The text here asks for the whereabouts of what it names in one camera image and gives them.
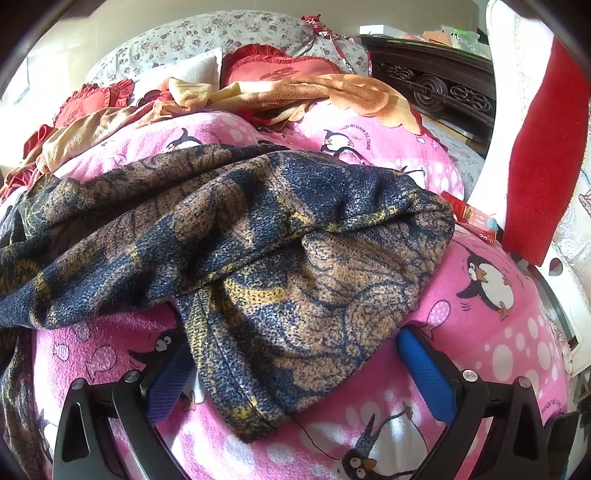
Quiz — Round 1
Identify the red striped blanket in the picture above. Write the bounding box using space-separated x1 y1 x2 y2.
0 124 56 199

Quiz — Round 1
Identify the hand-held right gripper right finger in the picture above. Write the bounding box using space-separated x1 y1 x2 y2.
397 325 558 480

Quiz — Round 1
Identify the white pillow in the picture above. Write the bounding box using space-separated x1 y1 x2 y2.
131 46 225 95

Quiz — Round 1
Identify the orange cream fleece blanket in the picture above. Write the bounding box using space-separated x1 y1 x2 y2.
34 74 423 174

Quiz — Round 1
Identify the navy brown patterned garment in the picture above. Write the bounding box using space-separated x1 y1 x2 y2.
0 143 455 480

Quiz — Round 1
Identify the dark carved wooden nightstand right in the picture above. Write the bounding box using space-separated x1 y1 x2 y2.
362 37 497 144

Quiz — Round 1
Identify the red knit sweater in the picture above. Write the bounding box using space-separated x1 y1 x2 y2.
501 39 591 266

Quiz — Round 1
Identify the pink penguin print blanket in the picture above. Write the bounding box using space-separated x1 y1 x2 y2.
28 111 573 480

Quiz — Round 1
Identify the floral padded headboard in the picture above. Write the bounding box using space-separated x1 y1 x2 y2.
85 9 372 86

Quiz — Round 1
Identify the red packet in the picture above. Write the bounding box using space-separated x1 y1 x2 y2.
441 191 502 245

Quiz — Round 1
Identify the red heart-shaped ruffled pillow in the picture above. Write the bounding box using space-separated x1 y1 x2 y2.
53 78 137 127
221 44 340 88

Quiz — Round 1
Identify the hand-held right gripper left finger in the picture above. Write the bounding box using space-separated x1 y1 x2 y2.
52 323 197 480

